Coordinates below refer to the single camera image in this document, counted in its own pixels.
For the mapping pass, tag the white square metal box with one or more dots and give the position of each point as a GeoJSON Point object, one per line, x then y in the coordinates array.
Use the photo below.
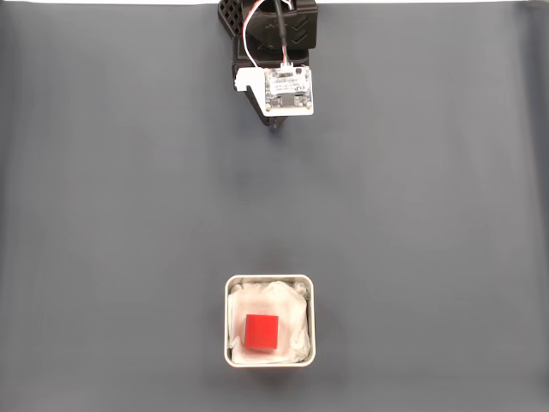
{"type": "Point", "coordinates": [226, 322]}

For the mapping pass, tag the white crumpled tissue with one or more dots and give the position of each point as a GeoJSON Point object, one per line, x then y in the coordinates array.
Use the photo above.
{"type": "Point", "coordinates": [296, 326]}

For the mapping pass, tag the dark grey table mat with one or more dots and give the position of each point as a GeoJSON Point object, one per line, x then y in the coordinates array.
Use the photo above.
{"type": "Point", "coordinates": [128, 214]}

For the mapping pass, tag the red cube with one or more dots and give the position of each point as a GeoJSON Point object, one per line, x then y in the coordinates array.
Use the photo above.
{"type": "Point", "coordinates": [261, 331]}

